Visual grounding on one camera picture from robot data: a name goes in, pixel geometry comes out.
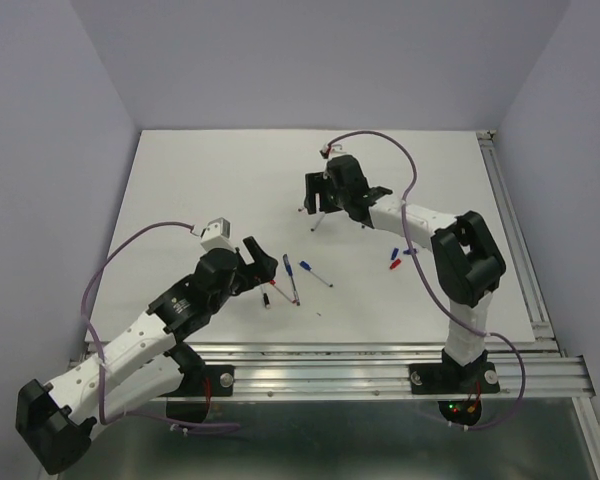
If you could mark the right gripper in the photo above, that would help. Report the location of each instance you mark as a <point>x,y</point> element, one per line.
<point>315,183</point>

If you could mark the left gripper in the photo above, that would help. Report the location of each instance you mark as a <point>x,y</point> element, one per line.
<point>261,271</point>

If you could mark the blue ballpoint pen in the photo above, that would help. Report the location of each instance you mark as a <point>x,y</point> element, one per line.
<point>289,271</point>

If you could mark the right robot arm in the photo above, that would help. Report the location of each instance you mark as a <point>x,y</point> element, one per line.
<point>467,260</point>

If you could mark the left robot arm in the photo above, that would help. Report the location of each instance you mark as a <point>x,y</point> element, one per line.
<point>59,419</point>

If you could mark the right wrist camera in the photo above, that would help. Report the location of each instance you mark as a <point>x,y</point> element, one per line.
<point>331,150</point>

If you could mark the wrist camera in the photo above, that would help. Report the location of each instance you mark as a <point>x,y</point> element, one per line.
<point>331,150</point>
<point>216,235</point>

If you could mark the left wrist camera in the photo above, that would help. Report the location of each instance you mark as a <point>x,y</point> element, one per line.
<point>216,235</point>

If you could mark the aluminium rail frame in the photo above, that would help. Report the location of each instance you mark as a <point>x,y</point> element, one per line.
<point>334,371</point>

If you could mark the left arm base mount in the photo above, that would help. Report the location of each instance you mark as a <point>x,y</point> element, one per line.
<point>213,380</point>

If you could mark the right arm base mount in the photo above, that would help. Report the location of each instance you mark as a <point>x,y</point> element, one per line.
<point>443,379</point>

